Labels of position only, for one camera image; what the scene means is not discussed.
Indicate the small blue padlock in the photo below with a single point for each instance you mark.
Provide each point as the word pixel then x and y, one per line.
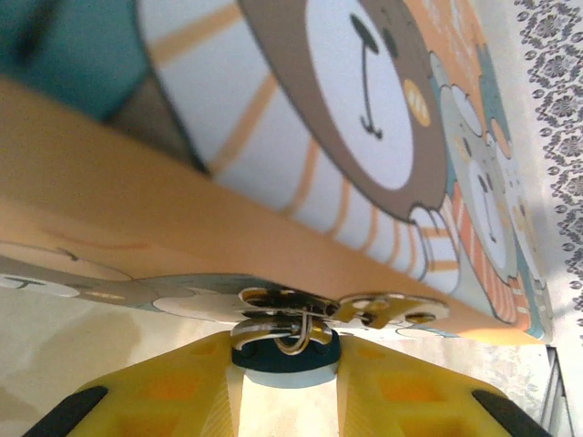
pixel 282 364

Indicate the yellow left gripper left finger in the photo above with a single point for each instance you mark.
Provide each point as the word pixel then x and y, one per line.
pixel 173 400

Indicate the orange cartoon animal box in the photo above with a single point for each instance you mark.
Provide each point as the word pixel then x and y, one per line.
pixel 273 136

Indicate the aluminium frame rail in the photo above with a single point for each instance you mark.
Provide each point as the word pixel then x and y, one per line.
pixel 559 391

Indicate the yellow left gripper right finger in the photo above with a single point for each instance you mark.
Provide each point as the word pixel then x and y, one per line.
pixel 410 400

